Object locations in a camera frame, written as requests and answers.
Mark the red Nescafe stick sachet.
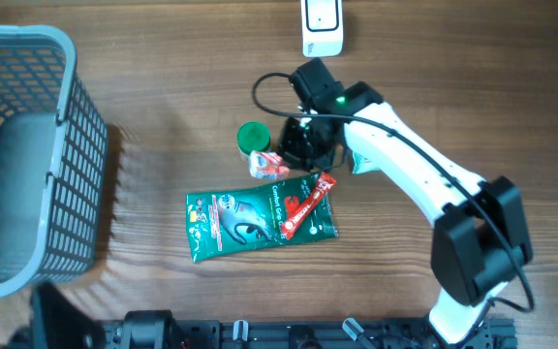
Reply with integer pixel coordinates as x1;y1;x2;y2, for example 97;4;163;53
281;173;336;240

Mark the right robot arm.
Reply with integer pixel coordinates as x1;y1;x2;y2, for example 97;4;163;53
279;58;534;348

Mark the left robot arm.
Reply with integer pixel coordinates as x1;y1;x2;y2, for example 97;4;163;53
7;282;107;349

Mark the white barcode scanner box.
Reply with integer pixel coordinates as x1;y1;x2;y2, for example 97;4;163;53
300;0;344;58

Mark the light blue tissue pack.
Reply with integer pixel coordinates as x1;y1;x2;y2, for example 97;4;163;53
352;152;380;175

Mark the green lid seasoning jar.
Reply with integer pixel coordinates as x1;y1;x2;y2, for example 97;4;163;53
236;121;271;161

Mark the green 3M gloves package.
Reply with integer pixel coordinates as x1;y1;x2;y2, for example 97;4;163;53
185;174;338;263

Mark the grey plastic shopping basket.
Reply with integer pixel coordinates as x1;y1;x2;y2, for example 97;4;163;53
0;25;109;298

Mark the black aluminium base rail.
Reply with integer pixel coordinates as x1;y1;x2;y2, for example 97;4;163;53
99;309;517;349

